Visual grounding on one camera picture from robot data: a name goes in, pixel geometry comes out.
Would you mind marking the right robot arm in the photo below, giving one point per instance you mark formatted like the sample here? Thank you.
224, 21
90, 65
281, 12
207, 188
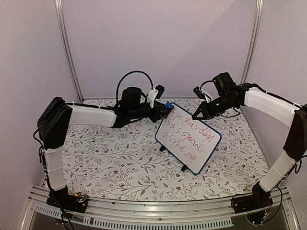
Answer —
291, 117

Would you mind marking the blue whiteboard eraser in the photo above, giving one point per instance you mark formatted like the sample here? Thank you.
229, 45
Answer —
168, 107

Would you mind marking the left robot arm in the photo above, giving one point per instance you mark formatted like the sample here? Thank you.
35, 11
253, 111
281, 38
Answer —
59, 115

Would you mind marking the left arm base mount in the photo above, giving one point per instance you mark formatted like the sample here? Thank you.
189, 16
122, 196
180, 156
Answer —
72, 202

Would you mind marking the small blue-framed whiteboard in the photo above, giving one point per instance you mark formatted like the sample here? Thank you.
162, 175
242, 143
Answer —
192, 142

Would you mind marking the floral patterned table mat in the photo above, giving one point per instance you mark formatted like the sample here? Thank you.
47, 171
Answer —
126, 163

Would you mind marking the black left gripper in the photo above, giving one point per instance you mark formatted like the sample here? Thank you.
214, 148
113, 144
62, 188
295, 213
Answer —
159, 108

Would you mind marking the left aluminium frame post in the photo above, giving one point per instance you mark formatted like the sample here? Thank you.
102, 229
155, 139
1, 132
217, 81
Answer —
67, 49

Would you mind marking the front aluminium rail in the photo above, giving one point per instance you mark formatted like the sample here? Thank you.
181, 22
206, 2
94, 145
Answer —
208, 214

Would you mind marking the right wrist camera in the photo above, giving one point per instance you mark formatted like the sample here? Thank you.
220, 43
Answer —
202, 94

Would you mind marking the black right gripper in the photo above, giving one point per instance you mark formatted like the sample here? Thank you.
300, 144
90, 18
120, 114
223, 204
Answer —
203, 107

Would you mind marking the right aluminium frame post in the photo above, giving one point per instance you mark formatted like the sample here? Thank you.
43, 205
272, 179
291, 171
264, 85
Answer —
253, 39

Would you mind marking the aluminium frame post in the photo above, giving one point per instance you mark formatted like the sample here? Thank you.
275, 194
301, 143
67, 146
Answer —
253, 39
67, 49

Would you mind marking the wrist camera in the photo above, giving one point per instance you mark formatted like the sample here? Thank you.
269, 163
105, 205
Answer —
202, 94
154, 94

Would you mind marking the wire whiteboard stand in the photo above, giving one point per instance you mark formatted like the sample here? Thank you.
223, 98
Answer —
183, 168

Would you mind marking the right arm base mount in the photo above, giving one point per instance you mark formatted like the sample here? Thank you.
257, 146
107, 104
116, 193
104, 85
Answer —
251, 203

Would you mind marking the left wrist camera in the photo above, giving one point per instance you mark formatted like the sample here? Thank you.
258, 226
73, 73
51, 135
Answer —
154, 94

